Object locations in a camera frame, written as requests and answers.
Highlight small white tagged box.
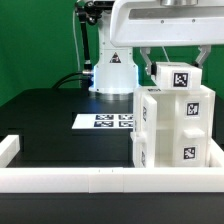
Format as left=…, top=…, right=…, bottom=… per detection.
left=151, top=62, right=202, bottom=90

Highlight black cables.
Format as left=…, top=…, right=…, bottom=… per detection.
left=52, top=71, right=94, bottom=90

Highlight white U-shaped fence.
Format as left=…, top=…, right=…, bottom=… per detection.
left=0, top=135, right=224, bottom=193

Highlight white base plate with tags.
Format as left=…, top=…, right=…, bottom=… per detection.
left=72, top=114, right=133, bottom=129

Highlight white cabinet body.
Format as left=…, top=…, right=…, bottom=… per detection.
left=134, top=86, right=215, bottom=168

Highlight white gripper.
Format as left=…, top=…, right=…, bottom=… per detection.
left=110, top=0, right=224, bottom=75

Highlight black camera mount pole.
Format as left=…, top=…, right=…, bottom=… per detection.
left=75, top=1, right=101, bottom=71

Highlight white cabinet door panel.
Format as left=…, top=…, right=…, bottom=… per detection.
left=172, top=91, right=215, bottom=167
left=130, top=92, right=157, bottom=168

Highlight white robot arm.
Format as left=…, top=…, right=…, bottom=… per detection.
left=86, top=0, right=224, bottom=94

